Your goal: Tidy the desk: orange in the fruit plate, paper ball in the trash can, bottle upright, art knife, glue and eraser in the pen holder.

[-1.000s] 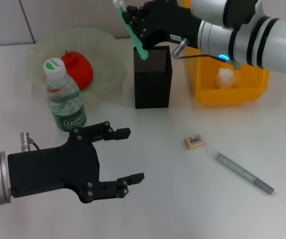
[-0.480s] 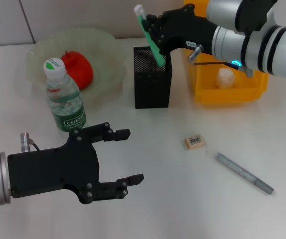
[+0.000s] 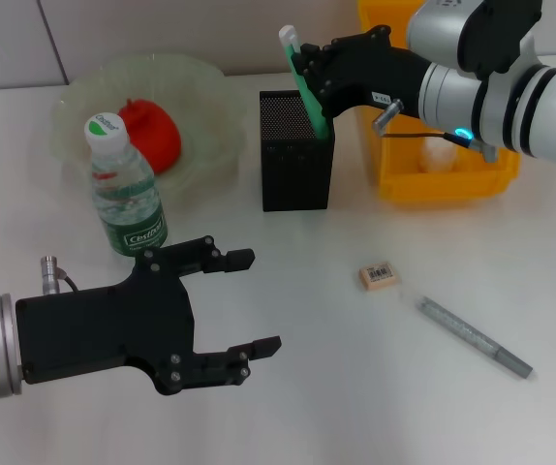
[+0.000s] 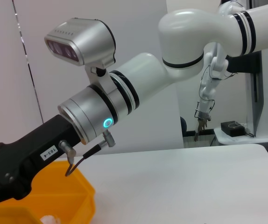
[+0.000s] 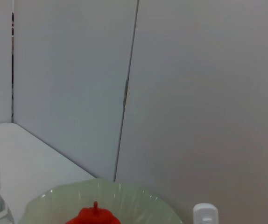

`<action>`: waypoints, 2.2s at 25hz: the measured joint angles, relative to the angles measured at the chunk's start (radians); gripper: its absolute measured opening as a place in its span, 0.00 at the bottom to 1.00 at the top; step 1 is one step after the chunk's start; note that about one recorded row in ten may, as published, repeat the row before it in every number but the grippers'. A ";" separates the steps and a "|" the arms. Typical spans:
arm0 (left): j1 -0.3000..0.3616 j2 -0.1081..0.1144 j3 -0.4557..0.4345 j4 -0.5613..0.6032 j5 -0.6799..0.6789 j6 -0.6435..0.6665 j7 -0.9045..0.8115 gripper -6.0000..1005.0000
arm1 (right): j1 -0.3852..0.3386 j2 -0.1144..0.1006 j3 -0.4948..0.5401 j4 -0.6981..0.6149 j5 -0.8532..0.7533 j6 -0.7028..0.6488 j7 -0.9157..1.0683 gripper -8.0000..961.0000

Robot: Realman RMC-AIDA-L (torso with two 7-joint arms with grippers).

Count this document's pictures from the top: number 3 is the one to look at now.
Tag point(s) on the clear green-label water bottle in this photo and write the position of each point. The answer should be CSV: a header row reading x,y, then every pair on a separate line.
x,y
128,208

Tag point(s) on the white paper ball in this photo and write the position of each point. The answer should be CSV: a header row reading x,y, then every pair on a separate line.
x,y
435,155

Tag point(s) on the yellow plastic bin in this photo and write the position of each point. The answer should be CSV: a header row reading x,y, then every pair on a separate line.
x,y
433,186

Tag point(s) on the red-orange toy fruit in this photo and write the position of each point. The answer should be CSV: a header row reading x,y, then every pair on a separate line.
x,y
162,140

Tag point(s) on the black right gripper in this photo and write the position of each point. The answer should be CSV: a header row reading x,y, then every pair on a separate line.
x,y
375,72

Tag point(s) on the black mesh pen holder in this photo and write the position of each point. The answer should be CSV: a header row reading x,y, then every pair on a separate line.
x,y
295,169

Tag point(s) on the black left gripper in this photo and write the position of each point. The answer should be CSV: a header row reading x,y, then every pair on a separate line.
x,y
103,334

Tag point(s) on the beige eraser with barcode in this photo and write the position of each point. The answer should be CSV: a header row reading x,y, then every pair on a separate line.
x,y
377,276

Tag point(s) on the clear wavy glass fruit plate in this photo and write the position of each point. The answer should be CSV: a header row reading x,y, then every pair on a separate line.
x,y
210,116

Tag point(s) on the grey pen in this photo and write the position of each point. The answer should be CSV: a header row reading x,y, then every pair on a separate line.
x,y
472,334

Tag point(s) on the green pen with white cap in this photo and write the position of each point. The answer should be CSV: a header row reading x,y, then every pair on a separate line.
x,y
307,92

